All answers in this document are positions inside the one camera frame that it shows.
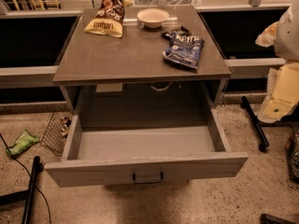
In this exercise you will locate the brown yellow chip bag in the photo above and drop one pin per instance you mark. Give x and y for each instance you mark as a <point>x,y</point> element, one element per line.
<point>109,18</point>

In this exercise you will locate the black stand leg left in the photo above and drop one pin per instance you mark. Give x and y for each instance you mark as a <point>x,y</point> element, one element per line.
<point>27,195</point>

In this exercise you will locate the black object bottom right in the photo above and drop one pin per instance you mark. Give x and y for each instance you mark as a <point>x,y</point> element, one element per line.
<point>269,219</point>

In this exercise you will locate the black stand leg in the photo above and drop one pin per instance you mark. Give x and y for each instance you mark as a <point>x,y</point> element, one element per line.
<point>263,140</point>
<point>27,195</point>

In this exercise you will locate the grey drawer cabinet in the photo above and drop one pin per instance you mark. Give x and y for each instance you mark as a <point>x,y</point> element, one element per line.
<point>125,83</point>

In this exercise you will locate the blue chip bag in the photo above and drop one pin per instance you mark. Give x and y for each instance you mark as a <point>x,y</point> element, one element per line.
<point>184,48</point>

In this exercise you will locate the wire mesh basket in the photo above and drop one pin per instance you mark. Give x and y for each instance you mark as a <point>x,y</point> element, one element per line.
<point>54,137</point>

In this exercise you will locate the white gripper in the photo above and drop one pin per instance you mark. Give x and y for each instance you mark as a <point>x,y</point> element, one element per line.
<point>288,36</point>

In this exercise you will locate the black drawer handle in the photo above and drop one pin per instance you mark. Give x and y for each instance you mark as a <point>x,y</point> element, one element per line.
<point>140,180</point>

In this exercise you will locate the white bowl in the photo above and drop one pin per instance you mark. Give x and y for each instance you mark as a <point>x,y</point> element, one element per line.
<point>153,17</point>

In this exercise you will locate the green snack bag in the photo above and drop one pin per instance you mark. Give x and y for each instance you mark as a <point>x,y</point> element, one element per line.
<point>23,142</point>

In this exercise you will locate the black stand leg right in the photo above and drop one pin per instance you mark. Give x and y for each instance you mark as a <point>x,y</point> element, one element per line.
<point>263,140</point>

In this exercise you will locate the wire basket at right edge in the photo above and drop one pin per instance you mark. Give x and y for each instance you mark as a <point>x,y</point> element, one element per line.
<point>292,156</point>

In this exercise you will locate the open grey top drawer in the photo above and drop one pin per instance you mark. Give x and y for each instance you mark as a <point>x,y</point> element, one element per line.
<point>98,153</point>

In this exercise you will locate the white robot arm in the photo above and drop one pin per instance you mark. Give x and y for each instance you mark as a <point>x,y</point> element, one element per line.
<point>283,35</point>

